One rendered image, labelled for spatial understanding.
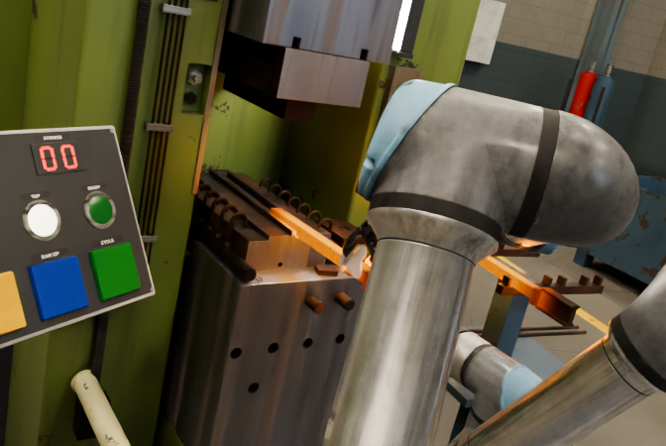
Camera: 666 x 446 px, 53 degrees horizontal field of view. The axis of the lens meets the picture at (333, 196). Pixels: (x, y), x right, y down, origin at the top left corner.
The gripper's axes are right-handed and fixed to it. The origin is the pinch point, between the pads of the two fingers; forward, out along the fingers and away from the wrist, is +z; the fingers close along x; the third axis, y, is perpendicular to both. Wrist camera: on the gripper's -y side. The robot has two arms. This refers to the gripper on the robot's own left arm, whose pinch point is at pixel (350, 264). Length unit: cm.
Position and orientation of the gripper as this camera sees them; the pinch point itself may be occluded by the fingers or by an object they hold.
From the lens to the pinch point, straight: 126.1
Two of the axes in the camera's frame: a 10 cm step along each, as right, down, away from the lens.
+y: 3.8, 7.6, -5.3
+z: -4.5, 6.5, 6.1
